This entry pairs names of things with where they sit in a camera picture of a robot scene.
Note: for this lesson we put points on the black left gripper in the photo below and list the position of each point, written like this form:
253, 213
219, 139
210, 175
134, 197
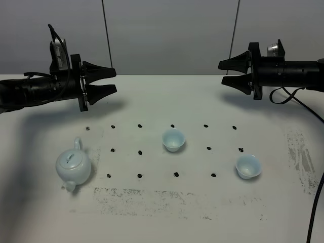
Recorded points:
75, 88

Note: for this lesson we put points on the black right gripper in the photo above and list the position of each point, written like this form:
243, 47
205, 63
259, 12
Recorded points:
264, 73

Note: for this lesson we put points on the pale blue porcelain teapot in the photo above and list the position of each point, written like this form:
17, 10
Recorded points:
73, 166

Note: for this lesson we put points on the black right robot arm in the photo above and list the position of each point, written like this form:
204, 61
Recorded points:
301, 74

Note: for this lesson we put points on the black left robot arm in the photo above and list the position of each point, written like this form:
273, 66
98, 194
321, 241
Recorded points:
39, 88

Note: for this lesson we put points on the pale blue teacup right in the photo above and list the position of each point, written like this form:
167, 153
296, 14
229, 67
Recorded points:
248, 166

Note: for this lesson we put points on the pale blue teacup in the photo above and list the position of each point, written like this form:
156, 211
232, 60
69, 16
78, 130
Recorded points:
248, 166
173, 140

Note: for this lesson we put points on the pale blue teacup centre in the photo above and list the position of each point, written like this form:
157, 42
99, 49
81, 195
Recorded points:
173, 140

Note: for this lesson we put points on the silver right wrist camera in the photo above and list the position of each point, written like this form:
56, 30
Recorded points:
276, 52

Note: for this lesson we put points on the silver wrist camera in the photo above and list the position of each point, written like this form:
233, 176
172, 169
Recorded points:
276, 52
59, 60

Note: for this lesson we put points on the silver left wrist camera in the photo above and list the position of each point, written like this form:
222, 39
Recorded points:
59, 60

